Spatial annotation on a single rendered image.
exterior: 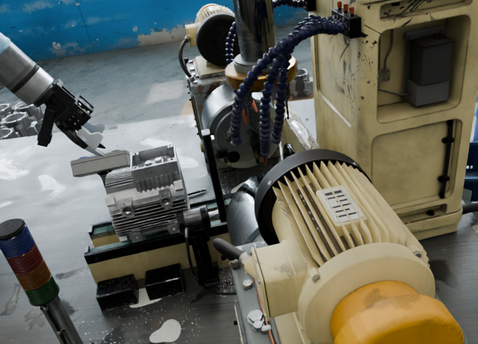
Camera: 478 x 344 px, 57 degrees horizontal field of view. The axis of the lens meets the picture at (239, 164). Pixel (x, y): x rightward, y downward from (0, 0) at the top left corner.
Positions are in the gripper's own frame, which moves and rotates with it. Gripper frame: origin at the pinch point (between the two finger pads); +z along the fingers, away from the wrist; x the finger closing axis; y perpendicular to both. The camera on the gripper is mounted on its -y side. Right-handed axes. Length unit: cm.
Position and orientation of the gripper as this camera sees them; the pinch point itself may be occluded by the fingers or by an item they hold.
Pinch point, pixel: (98, 150)
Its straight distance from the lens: 124.9
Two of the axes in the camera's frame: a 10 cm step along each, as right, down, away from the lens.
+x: -1.7, -4.9, 8.6
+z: 6.1, 6.3, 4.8
